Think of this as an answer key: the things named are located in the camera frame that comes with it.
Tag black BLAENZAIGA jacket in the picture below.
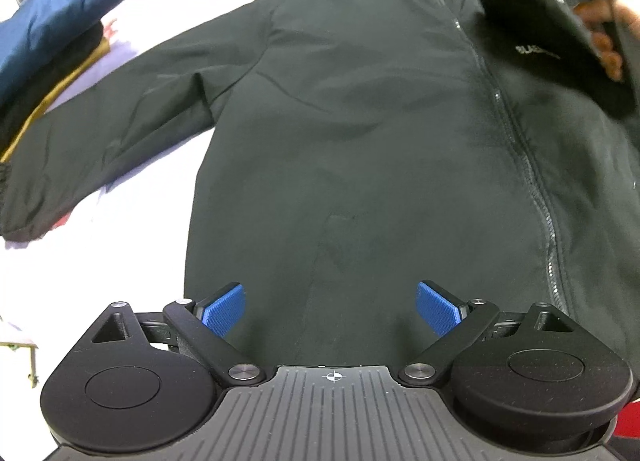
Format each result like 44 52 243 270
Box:
1 0 639 365

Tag person's right hand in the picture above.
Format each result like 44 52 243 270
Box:
573 0 639 83

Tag lavender floral bed sheet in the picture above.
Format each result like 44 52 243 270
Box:
1 0 253 377

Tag folded mustard yellow garment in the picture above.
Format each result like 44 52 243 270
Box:
1 37 111 163

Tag folded black garment in stack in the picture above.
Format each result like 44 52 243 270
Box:
1 22 105 155

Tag folded navy blue jacket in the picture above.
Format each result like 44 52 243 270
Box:
1 0 123 101

